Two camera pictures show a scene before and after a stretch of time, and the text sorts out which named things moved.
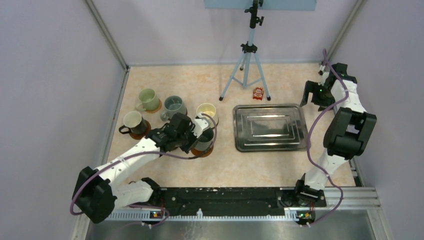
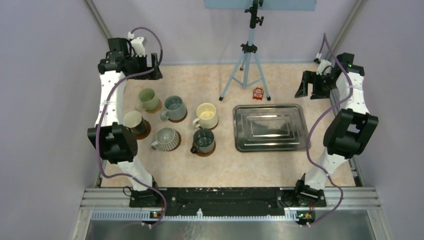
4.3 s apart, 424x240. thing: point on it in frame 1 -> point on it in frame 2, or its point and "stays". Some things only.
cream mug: (208, 109) stays
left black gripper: (187, 148) -> (156, 74)
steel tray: (269, 128) stays
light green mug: (148, 97) stays
